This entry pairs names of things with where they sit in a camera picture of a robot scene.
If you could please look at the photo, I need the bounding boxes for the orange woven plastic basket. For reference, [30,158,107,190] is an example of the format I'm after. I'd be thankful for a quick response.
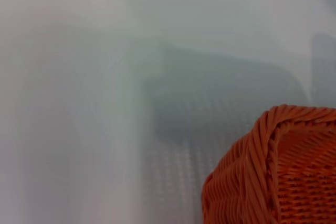
[201,104,336,224]

